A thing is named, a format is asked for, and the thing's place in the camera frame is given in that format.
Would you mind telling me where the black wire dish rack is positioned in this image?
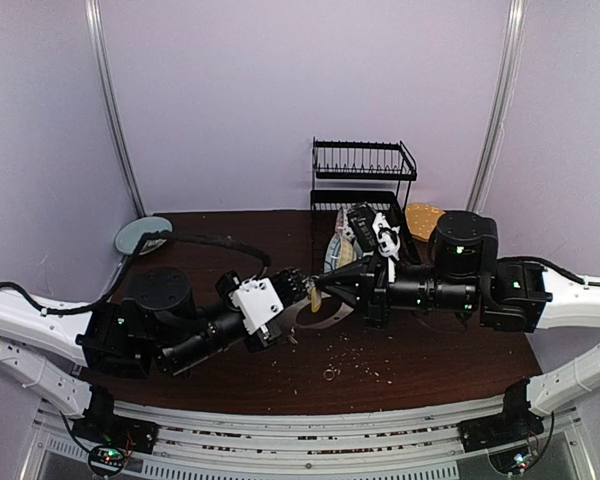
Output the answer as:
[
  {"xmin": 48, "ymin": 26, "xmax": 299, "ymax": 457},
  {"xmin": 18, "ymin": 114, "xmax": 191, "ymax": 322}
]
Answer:
[{"xmin": 309, "ymin": 138, "xmax": 421, "ymax": 272}]

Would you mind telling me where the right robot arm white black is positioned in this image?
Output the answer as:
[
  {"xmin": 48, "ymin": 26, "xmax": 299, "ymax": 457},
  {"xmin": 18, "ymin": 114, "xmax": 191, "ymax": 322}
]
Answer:
[{"xmin": 315, "ymin": 204, "xmax": 600, "ymax": 445}]

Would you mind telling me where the light blue floral plate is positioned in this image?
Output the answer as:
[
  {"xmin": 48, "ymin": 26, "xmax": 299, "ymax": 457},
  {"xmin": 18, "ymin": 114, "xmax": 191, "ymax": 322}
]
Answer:
[{"xmin": 114, "ymin": 216, "xmax": 173, "ymax": 256}]

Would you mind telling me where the small metal keyring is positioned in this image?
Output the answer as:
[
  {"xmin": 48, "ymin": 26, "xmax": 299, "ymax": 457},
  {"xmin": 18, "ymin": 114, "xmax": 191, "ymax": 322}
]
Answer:
[{"xmin": 322, "ymin": 368, "xmax": 337, "ymax": 381}]

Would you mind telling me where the key with yellow tag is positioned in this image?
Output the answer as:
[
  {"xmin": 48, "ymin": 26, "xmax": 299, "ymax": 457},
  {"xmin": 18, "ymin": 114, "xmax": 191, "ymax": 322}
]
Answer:
[{"xmin": 309, "ymin": 280, "xmax": 322, "ymax": 314}]

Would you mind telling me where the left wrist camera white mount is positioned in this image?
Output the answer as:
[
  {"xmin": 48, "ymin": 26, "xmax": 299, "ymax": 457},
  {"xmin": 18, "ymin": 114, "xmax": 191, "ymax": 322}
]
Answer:
[{"xmin": 229, "ymin": 278, "xmax": 284, "ymax": 335}]

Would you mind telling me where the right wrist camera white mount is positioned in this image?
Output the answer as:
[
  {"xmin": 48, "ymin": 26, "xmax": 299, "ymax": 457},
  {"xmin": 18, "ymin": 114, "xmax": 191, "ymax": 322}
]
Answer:
[{"xmin": 372, "ymin": 212, "xmax": 401, "ymax": 261}]

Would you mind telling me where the aluminium frame post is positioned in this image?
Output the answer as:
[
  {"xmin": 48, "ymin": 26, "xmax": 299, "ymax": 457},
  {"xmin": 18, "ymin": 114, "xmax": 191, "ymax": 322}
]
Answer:
[
  {"xmin": 84, "ymin": 0, "xmax": 146, "ymax": 218},
  {"xmin": 467, "ymin": 0, "xmax": 527, "ymax": 213}
]

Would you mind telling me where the white blue patterned bowl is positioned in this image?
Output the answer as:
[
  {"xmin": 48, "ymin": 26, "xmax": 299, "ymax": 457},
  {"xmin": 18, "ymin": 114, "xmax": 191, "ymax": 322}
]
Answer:
[{"xmin": 334, "ymin": 207, "xmax": 355, "ymax": 241}]

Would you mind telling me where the yellow dotted plate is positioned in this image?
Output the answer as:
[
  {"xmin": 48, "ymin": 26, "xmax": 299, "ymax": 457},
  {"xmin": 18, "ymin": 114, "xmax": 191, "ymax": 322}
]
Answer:
[{"xmin": 405, "ymin": 204, "xmax": 445, "ymax": 242}]

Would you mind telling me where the left aluminium frame post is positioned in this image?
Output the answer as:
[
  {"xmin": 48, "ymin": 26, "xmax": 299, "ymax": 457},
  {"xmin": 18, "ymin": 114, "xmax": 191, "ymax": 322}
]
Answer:
[{"xmin": 84, "ymin": 0, "xmax": 146, "ymax": 218}]

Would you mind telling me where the aluminium front rail base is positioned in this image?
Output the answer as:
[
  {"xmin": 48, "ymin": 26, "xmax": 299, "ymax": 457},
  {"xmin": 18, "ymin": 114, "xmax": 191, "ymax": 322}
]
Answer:
[{"xmin": 15, "ymin": 396, "xmax": 600, "ymax": 479}]

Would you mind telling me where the right aluminium frame post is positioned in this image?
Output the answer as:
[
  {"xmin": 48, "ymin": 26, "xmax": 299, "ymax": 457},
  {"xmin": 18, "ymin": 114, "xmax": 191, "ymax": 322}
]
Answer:
[{"xmin": 467, "ymin": 0, "xmax": 527, "ymax": 213}]

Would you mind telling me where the black braided cable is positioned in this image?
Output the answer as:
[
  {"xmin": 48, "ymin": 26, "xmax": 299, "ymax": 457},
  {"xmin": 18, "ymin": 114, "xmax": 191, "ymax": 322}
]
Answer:
[{"xmin": 0, "ymin": 229, "xmax": 272, "ymax": 319}]

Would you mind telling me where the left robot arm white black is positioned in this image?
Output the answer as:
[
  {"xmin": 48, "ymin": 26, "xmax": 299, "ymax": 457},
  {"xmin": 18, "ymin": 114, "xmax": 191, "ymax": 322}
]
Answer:
[{"xmin": 0, "ymin": 267, "xmax": 309, "ymax": 445}]

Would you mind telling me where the beige blue patterned bowl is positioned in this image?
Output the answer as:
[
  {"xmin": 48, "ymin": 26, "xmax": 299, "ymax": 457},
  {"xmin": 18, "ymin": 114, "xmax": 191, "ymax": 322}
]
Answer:
[{"xmin": 323, "ymin": 234, "xmax": 358, "ymax": 273}]

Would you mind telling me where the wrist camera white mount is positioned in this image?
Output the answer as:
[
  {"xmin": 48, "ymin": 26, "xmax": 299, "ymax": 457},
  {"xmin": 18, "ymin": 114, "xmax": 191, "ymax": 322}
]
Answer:
[
  {"xmin": 372, "ymin": 212, "xmax": 401, "ymax": 261},
  {"xmin": 229, "ymin": 278, "xmax": 284, "ymax": 335}
]

